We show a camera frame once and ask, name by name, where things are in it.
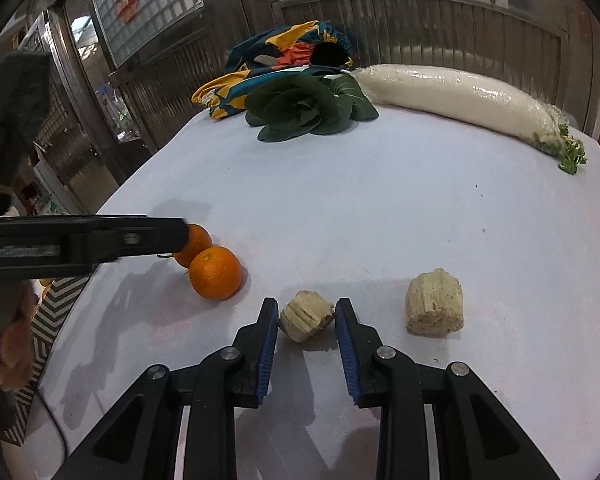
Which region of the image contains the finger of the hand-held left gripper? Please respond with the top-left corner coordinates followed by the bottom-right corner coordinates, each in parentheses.
top-left (0, 215), bottom-right (190, 283)

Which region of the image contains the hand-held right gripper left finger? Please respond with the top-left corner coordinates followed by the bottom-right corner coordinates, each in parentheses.
top-left (55, 297), bottom-right (280, 480)

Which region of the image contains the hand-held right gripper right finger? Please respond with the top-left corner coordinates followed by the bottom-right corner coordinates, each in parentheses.
top-left (334, 297), bottom-right (561, 480)

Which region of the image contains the peeled sugarcane piece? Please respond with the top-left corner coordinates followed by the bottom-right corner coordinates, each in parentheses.
top-left (405, 268), bottom-right (465, 336)
top-left (279, 290), bottom-right (336, 344)

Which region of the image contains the orange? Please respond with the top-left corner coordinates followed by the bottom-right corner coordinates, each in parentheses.
top-left (188, 246), bottom-right (243, 301)
top-left (172, 223), bottom-right (214, 268)

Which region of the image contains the person's left hand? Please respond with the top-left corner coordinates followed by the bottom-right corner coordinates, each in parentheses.
top-left (0, 292), bottom-right (38, 388)

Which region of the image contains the round red sign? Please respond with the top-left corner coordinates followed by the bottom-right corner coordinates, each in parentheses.
top-left (115, 0), bottom-right (141, 24)

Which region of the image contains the colourful patterned cloth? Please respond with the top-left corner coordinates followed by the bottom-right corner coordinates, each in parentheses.
top-left (191, 20), bottom-right (356, 121)

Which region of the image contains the green leafy vegetable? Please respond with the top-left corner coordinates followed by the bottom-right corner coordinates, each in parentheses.
top-left (244, 74), bottom-right (380, 143)

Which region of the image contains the white daikon radish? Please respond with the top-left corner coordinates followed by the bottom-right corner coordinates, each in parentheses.
top-left (352, 64), bottom-right (588, 176)

